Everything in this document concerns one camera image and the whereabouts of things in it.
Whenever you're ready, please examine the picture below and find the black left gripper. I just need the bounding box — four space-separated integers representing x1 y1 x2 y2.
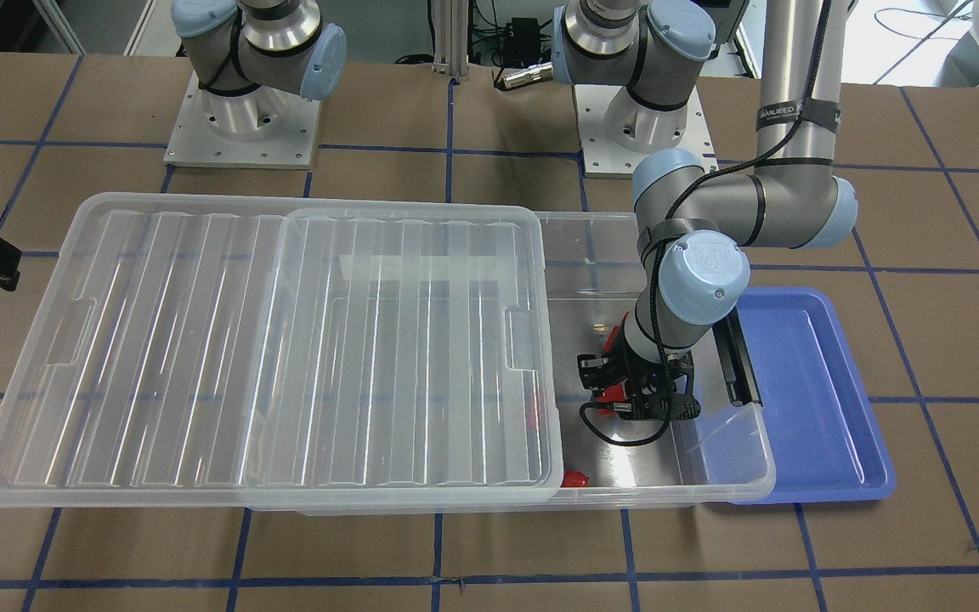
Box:
576 317 702 421

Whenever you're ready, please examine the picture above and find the clear plastic storage box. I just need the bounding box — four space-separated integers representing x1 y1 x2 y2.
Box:
294 211 778 516

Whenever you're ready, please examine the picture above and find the clear plastic box lid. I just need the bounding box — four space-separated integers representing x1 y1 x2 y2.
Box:
0 191 564 515

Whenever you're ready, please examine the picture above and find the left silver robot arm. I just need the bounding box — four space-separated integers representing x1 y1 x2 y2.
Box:
551 1 858 422

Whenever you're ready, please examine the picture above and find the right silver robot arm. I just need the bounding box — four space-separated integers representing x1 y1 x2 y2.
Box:
171 1 348 143

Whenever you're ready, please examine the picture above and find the blue plastic tray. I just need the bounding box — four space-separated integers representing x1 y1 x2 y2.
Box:
693 287 896 506

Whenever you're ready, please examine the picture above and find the black box latch handle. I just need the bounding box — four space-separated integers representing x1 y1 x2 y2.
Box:
711 309 762 406

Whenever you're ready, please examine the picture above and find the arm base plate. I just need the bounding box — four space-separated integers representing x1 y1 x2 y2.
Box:
574 84 718 179
163 74 322 170

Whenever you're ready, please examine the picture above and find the aluminium frame post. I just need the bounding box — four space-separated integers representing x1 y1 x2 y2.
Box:
428 1 473 81

